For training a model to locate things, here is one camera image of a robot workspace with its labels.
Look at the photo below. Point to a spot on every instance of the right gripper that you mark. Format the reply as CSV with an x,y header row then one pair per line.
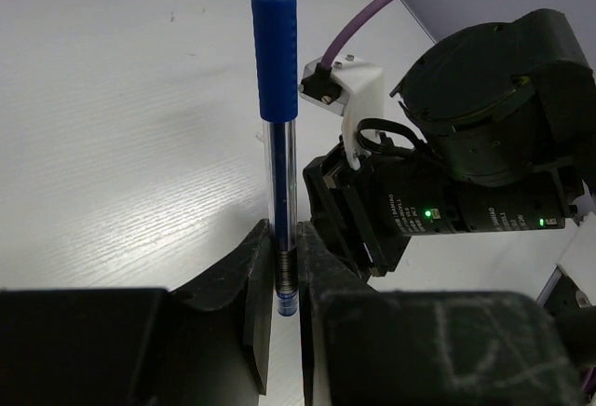
x,y
366,217

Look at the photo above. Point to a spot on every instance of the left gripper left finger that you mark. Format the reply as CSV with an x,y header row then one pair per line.
x,y
205,343

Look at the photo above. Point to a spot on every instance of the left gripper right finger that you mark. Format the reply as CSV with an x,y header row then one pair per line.
x,y
365,347

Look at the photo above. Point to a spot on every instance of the blue gel pen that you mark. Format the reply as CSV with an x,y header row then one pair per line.
x,y
275,41

